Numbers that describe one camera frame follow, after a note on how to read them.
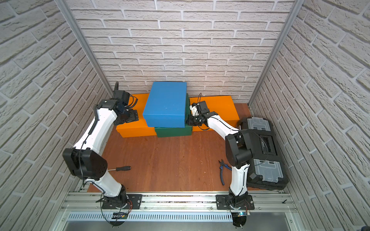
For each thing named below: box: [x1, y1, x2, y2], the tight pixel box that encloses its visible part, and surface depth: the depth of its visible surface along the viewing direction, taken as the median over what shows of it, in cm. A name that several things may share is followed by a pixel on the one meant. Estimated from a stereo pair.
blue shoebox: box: [142, 81, 187, 128], surface depth 87 cm
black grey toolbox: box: [238, 116, 290, 190], surface depth 72 cm
